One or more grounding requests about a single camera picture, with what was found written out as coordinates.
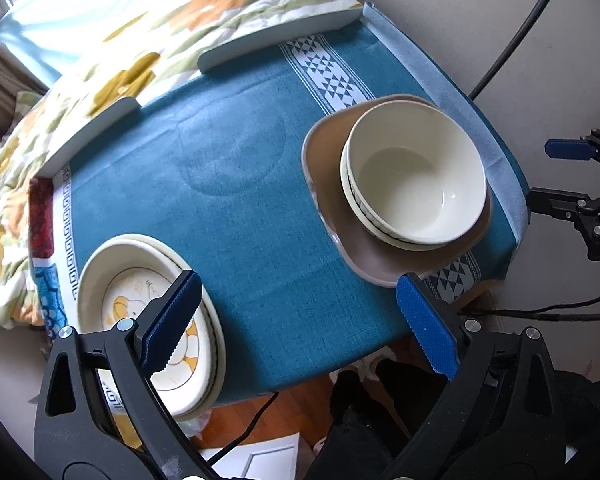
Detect mauve square dish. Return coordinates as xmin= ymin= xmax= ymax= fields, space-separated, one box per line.
xmin=301 ymin=95 xmax=495 ymax=288

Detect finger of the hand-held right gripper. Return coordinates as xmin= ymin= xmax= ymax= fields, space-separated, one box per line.
xmin=545 ymin=129 xmax=600 ymax=173
xmin=529 ymin=187 xmax=600 ymax=234

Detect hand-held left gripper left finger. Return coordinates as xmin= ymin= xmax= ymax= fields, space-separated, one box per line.
xmin=32 ymin=269 xmax=211 ymax=476

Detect cream plate with duck print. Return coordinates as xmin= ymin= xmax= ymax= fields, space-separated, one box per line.
xmin=76 ymin=234 xmax=217 ymax=408

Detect person's dark trousers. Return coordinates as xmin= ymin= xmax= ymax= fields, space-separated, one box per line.
xmin=305 ymin=355 xmax=600 ymax=480

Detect white paper sheet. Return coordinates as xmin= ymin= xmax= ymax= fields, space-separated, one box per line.
xmin=200 ymin=432 xmax=301 ymax=480

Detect black cable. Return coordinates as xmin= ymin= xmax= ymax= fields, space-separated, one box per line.
xmin=457 ymin=280 xmax=600 ymax=322
xmin=207 ymin=390 xmax=281 ymax=466
xmin=467 ymin=0 xmax=573 ymax=101

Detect teal tablecloth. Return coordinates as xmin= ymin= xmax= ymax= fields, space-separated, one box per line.
xmin=50 ymin=2 xmax=531 ymax=406

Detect floral blanket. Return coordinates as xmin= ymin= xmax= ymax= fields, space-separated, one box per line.
xmin=0 ymin=0 xmax=363 ymax=328

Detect plain white bowl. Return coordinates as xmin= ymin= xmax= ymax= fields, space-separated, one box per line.
xmin=340 ymin=101 xmax=488 ymax=248

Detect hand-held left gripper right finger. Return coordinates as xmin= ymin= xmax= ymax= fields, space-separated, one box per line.
xmin=380 ymin=272 xmax=570 ymax=480

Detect brown curtain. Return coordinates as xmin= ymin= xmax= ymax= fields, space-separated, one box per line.
xmin=0 ymin=25 xmax=48 ymax=133

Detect colourful patterned cloth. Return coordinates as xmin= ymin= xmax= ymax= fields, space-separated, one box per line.
xmin=28 ymin=177 xmax=76 ymax=341

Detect white curved board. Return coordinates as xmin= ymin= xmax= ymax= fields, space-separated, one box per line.
xmin=40 ymin=97 xmax=141 ymax=178
xmin=197 ymin=2 xmax=366 ymax=73

